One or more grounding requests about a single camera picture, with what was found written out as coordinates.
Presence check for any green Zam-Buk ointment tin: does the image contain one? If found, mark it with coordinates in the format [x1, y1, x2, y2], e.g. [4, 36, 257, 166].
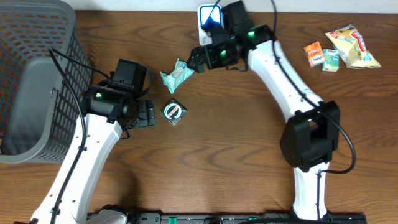
[160, 99, 187, 126]

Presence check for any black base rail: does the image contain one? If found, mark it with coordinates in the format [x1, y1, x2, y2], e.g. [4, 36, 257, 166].
[86, 212, 368, 224]

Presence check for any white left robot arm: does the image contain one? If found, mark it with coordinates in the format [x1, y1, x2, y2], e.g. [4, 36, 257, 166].
[30, 59, 155, 223]

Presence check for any white blue snack bag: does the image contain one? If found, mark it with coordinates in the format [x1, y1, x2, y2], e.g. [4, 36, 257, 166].
[325, 24, 381, 69]

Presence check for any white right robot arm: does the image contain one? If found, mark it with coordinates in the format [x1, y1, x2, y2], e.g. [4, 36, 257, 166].
[187, 1, 340, 220]

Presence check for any grey plastic mesh basket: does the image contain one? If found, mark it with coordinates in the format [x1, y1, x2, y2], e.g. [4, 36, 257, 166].
[1, 0, 92, 164]

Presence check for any teal wet wipes pack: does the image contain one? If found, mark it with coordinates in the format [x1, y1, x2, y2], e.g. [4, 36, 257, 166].
[159, 58, 195, 94]

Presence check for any teal Kleenex tissue pack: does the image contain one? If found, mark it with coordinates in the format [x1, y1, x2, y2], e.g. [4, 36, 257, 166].
[322, 49, 340, 72]

